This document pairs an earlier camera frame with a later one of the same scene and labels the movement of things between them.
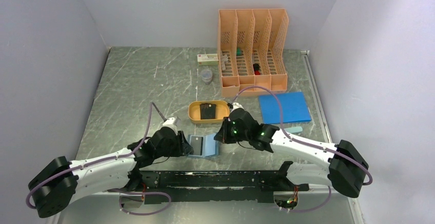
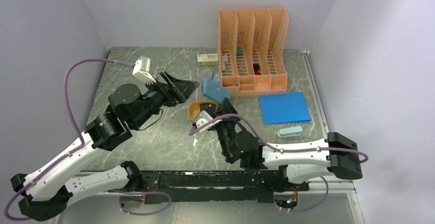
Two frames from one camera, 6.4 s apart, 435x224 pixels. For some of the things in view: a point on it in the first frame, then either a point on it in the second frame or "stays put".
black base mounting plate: x=215 y=186 stays put
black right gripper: x=222 y=136 to x=226 y=108
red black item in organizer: x=256 y=67 stays put
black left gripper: x=182 y=147 to x=182 y=88
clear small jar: x=206 y=76 stays put
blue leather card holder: x=210 y=145 to x=211 y=89
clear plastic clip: x=223 y=59 stays put
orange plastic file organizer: x=253 y=47 stays put
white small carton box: x=208 y=59 stays put
